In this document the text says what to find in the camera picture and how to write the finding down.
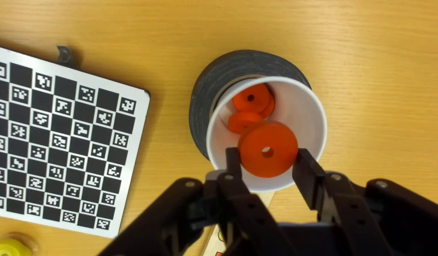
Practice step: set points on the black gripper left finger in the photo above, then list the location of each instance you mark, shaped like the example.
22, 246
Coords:
234, 165

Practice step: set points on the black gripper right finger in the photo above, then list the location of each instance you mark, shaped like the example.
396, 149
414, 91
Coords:
309, 179

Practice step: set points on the yellow disc block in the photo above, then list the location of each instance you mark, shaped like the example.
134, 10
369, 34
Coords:
10, 248

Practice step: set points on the white paper cup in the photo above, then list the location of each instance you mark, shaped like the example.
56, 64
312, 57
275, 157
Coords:
306, 118

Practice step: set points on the black white checkerboard marker board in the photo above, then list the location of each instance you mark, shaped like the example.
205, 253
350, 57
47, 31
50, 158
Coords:
63, 142

